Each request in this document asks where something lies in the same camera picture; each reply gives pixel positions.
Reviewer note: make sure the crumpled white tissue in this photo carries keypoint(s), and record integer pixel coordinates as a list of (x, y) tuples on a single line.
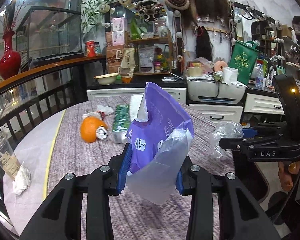
[(22, 180)]

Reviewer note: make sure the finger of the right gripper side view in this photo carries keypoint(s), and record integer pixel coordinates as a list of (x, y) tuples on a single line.
[(231, 144)]

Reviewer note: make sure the black railing with wooden top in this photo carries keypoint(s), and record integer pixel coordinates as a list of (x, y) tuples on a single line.
[(31, 97)]

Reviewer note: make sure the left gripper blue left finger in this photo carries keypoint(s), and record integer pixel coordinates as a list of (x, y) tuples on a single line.
[(124, 167)]

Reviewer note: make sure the green tissue pack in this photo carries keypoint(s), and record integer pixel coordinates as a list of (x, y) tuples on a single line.
[(121, 124)]

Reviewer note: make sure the white red candy wrapper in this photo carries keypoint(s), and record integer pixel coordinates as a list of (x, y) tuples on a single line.
[(100, 113)]

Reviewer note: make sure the white printer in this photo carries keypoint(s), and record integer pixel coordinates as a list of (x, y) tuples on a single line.
[(202, 89)]

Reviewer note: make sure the orange peel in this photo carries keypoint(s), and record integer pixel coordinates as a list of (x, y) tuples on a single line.
[(89, 128)]

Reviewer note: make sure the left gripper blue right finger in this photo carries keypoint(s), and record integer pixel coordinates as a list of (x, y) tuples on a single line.
[(179, 183)]

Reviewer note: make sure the silver foil wrapper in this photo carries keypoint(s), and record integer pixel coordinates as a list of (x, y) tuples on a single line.
[(101, 133)]

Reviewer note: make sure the green tote bag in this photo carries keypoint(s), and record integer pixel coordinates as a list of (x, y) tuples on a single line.
[(243, 58)]

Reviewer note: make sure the red tin can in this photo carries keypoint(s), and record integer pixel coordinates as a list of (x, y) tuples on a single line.
[(90, 48)]

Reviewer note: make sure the white drawer cabinet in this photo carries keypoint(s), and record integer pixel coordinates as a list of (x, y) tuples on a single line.
[(264, 105)]

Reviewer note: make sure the right hand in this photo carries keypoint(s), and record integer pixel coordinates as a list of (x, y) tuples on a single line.
[(285, 175)]

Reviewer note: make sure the cream bowl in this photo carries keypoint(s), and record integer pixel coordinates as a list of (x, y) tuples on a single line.
[(106, 79)]

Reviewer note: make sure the clear plastic cup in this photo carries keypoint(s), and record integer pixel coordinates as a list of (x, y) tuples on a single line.
[(8, 161)]

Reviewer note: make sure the purple plastic bag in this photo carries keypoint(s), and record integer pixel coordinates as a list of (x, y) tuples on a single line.
[(161, 136)]

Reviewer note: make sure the red vase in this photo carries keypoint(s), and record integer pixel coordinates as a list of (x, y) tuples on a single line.
[(11, 60)]

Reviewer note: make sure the wooden shelf rack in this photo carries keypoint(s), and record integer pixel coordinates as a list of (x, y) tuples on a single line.
[(153, 45)]

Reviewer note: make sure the glass display case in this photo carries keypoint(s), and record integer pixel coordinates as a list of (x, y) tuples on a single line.
[(48, 34)]

